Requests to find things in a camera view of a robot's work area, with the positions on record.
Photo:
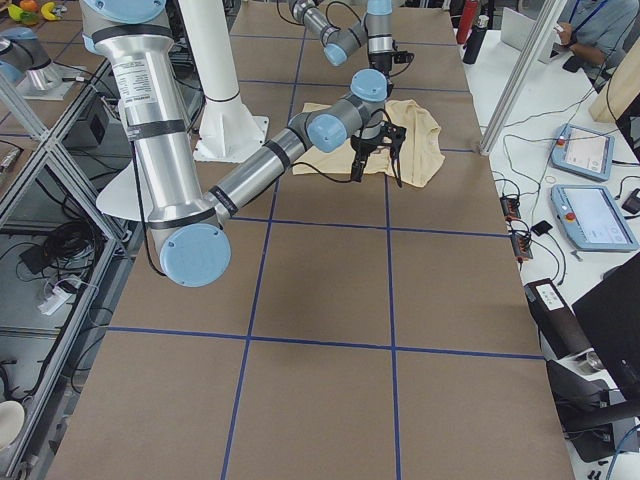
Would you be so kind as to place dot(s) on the red water bottle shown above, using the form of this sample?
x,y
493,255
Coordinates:
x,y
467,17

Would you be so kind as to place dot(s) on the lower blue teach pendant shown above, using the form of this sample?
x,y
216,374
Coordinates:
x,y
591,219

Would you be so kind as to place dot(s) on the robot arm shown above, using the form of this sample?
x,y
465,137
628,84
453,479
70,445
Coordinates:
x,y
187,189
373,30

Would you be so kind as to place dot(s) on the seated person in grey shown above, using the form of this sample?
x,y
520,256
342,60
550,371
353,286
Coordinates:
x,y
595,31

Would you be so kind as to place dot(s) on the yellow long sleeve shirt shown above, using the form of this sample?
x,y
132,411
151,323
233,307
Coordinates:
x,y
420,155

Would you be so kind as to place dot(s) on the upper blue teach pendant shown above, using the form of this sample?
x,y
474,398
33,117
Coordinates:
x,y
583,152

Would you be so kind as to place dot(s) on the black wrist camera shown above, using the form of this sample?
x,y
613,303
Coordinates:
x,y
403,57
393,137

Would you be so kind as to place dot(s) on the blue teach pendant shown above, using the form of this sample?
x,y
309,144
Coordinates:
x,y
591,219
583,152

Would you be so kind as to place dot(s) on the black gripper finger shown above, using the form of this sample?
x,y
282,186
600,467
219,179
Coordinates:
x,y
357,172

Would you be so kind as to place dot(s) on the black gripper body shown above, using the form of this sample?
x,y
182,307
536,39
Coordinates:
x,y
363,148
381,62

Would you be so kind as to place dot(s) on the black water bottle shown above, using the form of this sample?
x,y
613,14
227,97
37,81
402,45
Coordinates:
x,y
475,39

